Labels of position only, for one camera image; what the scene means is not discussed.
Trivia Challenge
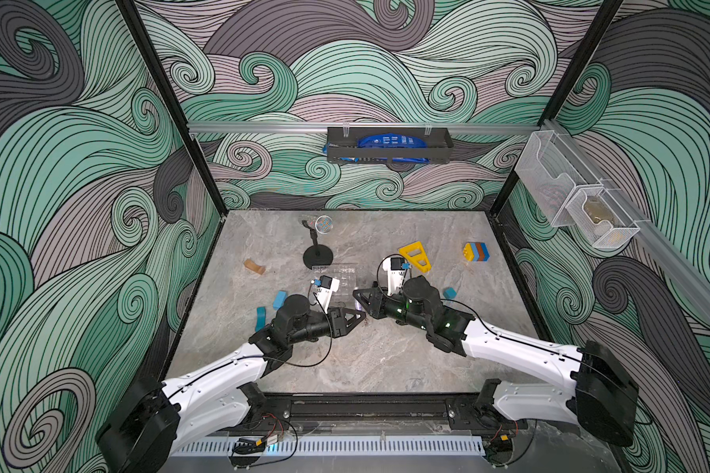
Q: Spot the teal small cube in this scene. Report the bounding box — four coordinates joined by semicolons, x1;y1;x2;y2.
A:
443;288;457;300

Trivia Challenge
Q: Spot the teal arch block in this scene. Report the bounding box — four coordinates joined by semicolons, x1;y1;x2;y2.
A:
254;307;266;331

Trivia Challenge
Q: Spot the black wall tray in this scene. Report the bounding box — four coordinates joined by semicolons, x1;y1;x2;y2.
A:
323;125;455;165

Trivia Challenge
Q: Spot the clear wall bin large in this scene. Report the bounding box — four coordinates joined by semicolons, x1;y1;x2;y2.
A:
515;130;587;228

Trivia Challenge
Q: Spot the aluminium rail right wall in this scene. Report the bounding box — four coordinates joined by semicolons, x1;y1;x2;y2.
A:
540;119;710;326

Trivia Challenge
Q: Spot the blue item in tray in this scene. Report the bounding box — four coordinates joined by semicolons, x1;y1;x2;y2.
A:
357;133;427;149

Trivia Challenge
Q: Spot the clear acrylic lipstick organizer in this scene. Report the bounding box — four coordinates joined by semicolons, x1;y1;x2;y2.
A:
312;263;358;298

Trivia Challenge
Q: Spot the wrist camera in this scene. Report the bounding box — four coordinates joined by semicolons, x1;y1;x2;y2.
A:
382;255;410;296
311;275;340;313

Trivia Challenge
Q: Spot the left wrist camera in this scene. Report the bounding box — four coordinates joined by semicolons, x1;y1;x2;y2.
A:
311;275;340;313

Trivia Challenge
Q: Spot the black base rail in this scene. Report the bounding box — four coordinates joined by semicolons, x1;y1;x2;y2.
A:
200;389;605;439

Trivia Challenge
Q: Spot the white slotted cable duct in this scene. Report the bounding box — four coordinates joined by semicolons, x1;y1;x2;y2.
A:
170;434;486;457

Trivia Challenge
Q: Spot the aluminium rail back wall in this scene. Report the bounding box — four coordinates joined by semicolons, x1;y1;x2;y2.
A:
187;120;540;135

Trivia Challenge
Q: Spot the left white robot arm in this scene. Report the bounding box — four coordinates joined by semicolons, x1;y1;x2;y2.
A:
96;295;367;472

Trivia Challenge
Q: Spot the multicolour block stack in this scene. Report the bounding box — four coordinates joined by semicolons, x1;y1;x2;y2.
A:
463;242;490;262

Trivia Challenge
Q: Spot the brown wooden block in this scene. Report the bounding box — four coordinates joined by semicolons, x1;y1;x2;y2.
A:
244;258;266;275

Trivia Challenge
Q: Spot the yellow triangle toy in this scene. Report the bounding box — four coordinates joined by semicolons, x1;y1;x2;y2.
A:
398;242;432;274

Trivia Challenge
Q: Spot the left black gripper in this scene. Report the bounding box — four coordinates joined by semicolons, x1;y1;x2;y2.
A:
287;306;366;347

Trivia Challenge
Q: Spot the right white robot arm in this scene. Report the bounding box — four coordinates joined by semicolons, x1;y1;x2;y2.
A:
353;276;639;447

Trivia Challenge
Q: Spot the aluminium rail wall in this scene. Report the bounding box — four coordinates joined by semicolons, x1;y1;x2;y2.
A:
540;119;710;326
187;120;540;135

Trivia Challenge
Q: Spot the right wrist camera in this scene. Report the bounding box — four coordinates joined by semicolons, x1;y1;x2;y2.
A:
382;255;410;296

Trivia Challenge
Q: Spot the blue rectangular block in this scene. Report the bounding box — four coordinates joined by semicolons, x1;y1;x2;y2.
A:
272;291;288;311

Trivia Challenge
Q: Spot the clear wall bin small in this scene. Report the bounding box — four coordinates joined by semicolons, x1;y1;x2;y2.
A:
565;185;640;250

